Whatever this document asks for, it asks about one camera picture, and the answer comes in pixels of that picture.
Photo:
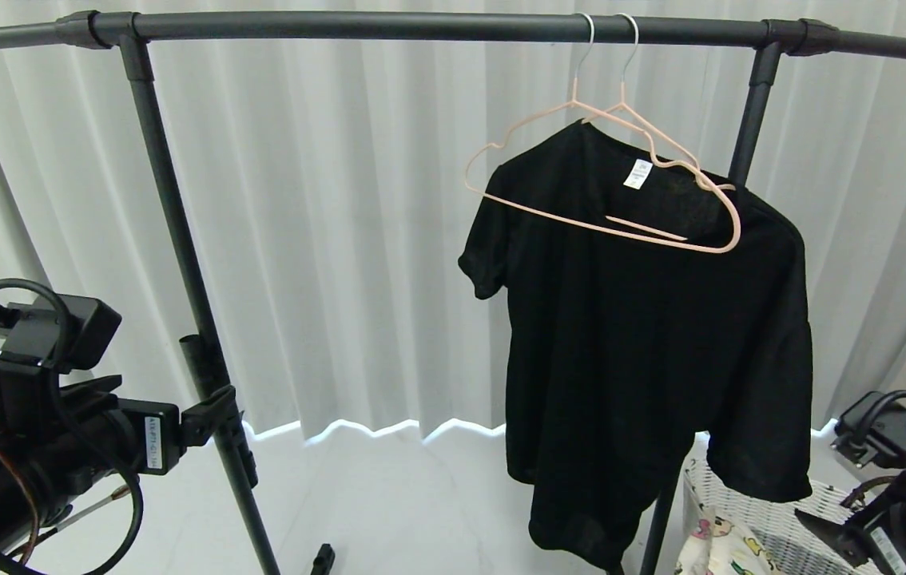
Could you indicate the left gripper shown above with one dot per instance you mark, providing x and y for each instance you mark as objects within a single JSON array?
[{"x": 149, "y": 435}]

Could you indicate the cream printed garment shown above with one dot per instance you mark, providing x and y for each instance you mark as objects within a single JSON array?
[{"x": 725, "y": 551}]

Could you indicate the black garment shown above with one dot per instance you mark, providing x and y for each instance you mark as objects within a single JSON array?
[{"x": 645, "y": 359}]

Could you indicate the pink clothes hanger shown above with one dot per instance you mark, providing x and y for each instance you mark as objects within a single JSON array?
[
  {"x": 549, "y": 214},
  {"x": 645, "y": 228}
]

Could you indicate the white laundry basket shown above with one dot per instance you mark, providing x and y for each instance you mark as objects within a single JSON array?
[{"x": 788, "y": 519}]

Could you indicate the black clothes rack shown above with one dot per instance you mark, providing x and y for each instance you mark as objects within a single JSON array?
[{"x": 421, "y": 26}]

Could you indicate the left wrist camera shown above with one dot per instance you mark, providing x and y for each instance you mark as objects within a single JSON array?
[{"x": 85, "y": 327}]

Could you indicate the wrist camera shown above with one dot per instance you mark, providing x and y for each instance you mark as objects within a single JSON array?
[
  {"x": 85, "y": 327},
  {"x": 900, "y": 439}
]

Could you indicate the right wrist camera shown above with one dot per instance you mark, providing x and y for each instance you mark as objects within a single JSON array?
[{"x": 900, "y": 439}]

